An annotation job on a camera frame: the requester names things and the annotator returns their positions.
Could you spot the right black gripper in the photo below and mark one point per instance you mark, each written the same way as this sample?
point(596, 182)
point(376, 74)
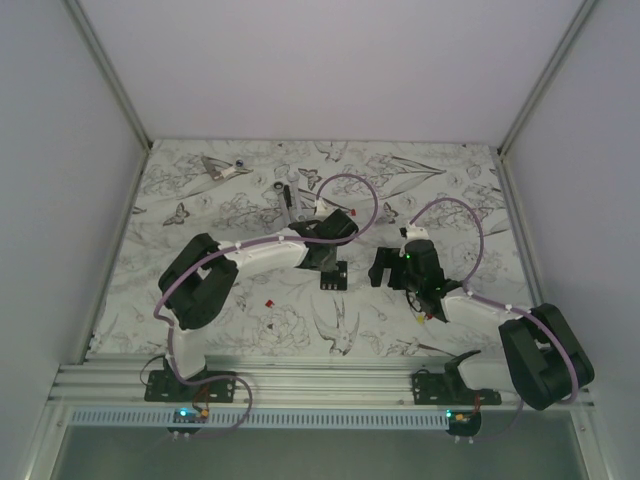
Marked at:
point(386, 258)

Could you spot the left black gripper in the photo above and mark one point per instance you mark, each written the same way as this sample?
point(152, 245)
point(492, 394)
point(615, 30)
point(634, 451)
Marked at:
point(331, 265)

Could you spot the black fuse box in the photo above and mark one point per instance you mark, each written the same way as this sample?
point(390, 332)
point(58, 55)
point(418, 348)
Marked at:
point(337, 279)

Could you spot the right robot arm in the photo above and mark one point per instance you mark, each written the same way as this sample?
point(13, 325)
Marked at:
point(539, 357)

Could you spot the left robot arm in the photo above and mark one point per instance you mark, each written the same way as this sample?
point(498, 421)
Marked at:
point(197, 283)

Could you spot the silver ratchet wrench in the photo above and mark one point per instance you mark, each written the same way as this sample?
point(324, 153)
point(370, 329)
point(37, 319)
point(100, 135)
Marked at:
point(283, 194)

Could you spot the floral patterned mat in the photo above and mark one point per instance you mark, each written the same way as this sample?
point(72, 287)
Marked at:
point(194, 186)

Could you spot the right controller board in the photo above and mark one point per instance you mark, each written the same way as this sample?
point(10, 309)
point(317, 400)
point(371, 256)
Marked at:
point(463, 423)

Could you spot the controller board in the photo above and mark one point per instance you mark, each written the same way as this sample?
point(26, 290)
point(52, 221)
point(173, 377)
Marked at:
point(189, 416)
point(463, 423)

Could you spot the left controller board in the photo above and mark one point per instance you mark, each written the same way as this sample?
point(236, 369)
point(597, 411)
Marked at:
point(189, 416)

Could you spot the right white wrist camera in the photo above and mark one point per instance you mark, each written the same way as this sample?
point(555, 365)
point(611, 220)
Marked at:
point(413, 232)

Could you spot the aluminium rail frame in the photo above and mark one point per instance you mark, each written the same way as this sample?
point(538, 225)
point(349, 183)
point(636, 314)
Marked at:
point(279, 382)

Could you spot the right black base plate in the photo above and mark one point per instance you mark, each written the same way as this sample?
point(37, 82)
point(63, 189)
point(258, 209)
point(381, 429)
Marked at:
point(448, 389)

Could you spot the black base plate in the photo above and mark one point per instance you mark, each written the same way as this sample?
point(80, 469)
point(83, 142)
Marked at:
point(162, 386)
point(448, 389)

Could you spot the white slotted cable duct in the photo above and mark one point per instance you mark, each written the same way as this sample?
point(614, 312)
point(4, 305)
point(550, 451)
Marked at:
point(264, 418)

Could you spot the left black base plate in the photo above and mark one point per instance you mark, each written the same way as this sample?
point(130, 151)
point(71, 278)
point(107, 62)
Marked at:
point(162, 386)

